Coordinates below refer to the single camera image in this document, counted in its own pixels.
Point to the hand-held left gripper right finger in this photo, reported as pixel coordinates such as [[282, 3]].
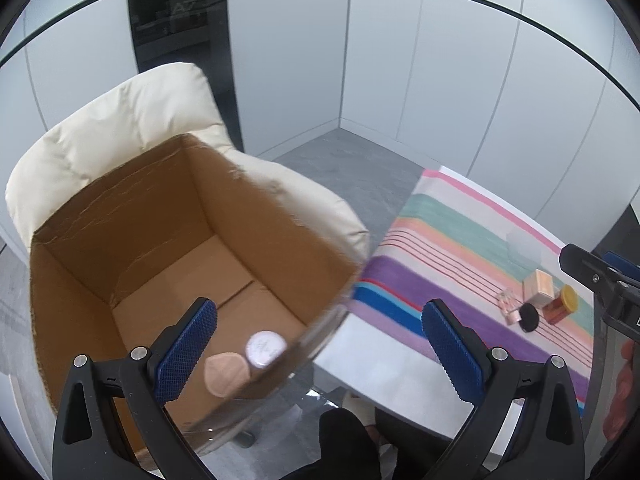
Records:
[[450, 355]]

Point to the person's legs in black pants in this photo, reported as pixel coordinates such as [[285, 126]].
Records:
[[345, 445]]

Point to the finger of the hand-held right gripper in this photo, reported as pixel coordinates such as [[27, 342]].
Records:
[[580, 262], [619, 263]]

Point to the brown cardboard box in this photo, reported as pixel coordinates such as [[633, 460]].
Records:
[[165, 240]]

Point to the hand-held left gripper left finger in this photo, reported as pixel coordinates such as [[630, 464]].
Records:
[[187, 350]]

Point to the small clear pink bottle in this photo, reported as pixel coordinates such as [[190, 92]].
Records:
[[507, 305]]

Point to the white round jar lid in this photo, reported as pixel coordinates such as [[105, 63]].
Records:
[[265, 347]]

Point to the amber jar with yellow lid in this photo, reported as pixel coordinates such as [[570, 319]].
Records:
[[560, 307]]

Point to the pink round compact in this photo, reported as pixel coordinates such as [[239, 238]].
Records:
[[225, 372]]

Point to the cream padded chair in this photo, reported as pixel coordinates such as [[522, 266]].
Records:
[[125, 110]]

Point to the peach square box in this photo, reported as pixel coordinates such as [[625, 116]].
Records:
[[537, 285]]

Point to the black round compact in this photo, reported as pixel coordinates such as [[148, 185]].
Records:
[[528, 317]]

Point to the person's right hand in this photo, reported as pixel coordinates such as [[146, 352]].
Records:
[[622, 390]]

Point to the dark glass panel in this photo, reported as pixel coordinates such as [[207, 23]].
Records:
[[170, 20]]

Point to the striped colourful cloth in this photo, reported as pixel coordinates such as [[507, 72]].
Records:
[[450, 260]]

